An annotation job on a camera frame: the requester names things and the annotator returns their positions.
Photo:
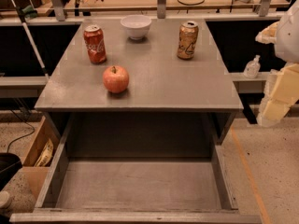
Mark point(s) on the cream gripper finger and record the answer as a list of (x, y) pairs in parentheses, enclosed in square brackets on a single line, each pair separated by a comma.
[(281, 92), (268, 34)]

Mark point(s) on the orange soda can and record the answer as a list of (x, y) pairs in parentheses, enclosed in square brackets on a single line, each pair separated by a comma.
[(187, 39)]

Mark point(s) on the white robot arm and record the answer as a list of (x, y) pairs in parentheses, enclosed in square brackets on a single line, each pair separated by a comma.
[(287, 45)]

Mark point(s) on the grey cabinet with top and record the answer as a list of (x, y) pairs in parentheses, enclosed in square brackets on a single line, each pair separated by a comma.
[(158, 79)]

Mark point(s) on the red cola can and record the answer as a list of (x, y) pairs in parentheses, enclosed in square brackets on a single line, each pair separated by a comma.
[(94, 41)]

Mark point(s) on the open grey top drawer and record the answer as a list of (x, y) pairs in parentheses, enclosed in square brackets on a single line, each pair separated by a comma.
[(137, 168)]

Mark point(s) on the white ceramic bowl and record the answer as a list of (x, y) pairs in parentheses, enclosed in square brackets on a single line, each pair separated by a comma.
[(136, 26)]

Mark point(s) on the red apple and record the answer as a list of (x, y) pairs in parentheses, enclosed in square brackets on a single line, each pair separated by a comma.
[(116, 79)]

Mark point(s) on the yellow snack bag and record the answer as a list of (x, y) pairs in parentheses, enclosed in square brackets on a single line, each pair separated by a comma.
[(46, 155)]

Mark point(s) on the white pole with black grip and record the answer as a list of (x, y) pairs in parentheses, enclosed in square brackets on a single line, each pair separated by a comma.
[(33, 44)]

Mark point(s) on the wooden crate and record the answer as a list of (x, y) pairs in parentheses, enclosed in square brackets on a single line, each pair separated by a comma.
[(36, 175)]

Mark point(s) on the black round object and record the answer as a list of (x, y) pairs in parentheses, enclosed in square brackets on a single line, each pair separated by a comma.
[(10, 164)]

